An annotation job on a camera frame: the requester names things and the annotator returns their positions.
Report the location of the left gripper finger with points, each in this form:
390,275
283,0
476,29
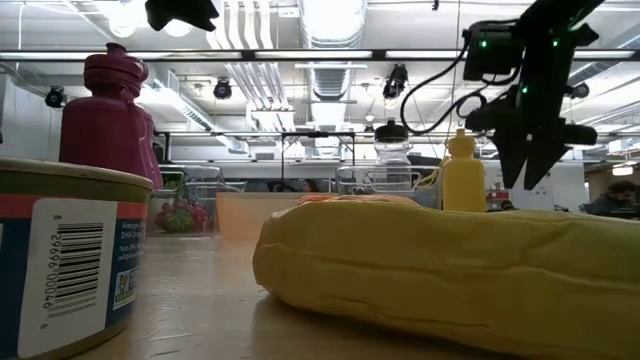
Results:
207,15

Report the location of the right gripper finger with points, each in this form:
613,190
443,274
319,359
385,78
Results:
512,160
545,165

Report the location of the yellow squeeze bottle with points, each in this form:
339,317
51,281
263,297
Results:
462,175

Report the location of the clear bottle black cap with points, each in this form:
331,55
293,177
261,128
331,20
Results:
392,150

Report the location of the magenta squeeze bottle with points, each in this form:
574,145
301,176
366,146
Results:
110,140

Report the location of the red grape bunch with leaf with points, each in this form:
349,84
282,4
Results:
180,217

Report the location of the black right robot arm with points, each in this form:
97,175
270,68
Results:
560,12

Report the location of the white pillar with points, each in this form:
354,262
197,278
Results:
542,200

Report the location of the black ceiling spotlight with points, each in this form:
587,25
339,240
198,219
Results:
55,97
580,90
395,80
222,89

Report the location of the person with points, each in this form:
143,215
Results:
617,200
310,185

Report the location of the black monitor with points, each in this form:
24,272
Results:
425,160

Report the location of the yellow banana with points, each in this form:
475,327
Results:
425,280

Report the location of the orange carrot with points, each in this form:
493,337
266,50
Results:
360,199

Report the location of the green striped-leaf plant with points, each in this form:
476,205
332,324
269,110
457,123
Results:
176,186

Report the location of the orange plastic bin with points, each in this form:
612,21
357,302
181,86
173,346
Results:
250,215

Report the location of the tin can blue label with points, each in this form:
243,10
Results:
65,280

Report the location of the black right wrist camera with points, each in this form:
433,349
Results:
492,50

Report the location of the black background rig frame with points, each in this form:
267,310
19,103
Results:
320,134

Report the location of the black overhead frame bar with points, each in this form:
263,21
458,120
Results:
378,54

